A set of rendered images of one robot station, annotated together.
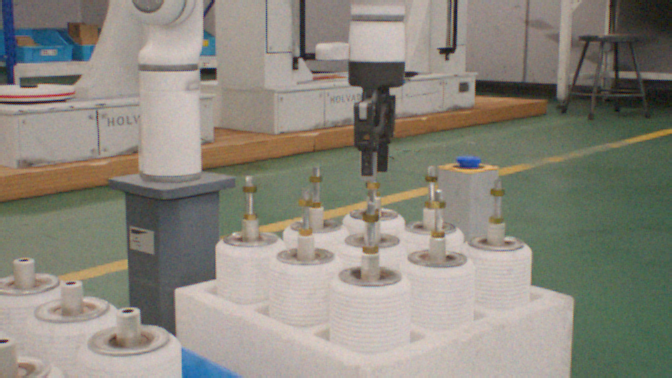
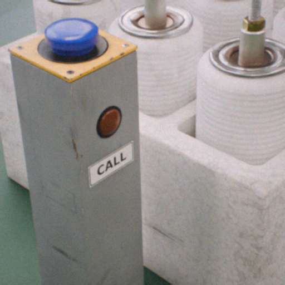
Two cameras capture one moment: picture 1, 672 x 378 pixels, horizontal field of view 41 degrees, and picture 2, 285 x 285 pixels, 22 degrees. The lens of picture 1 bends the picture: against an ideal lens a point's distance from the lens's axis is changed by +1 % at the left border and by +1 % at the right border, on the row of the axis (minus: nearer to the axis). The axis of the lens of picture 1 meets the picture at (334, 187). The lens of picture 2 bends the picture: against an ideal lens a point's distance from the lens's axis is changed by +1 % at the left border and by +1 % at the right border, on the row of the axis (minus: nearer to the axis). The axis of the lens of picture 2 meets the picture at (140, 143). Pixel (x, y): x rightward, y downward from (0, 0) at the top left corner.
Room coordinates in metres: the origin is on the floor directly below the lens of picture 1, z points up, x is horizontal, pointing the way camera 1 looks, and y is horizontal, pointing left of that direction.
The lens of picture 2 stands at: (1.92, -0.20, 0.56)
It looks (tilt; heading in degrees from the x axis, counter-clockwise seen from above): 35 degrees down; 177
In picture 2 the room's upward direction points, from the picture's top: 2 degrees counter-clockwise
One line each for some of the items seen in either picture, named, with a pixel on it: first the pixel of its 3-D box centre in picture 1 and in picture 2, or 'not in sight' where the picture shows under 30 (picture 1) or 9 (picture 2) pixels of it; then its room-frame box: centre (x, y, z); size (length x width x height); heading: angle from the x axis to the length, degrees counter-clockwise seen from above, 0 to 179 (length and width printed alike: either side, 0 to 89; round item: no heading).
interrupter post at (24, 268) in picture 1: (24, 274); not in sight; (0.97, 0.35, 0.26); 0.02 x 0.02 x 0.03
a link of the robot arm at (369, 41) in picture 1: (363, 36); not in sight; (1.19, -0.04, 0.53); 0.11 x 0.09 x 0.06; 73
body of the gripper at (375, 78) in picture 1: (376, 91); not in sight; (1.18, -0.05, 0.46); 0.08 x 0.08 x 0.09
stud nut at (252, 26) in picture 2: not in sight; (254, 23); (1.34, -0.06, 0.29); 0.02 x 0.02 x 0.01; 14
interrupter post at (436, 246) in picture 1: (437, 249); not in sight; (1.09, -0.13, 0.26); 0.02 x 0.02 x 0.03
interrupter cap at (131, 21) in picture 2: (430, 228); (155, 21); (1.25, -0.14, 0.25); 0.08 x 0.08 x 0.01
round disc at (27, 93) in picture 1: (29, 92); not in sight; (3.07, 1.05, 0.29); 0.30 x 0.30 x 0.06
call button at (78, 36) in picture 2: (468, 163); (72, 40); (1.42, -0.22, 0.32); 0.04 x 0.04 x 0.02
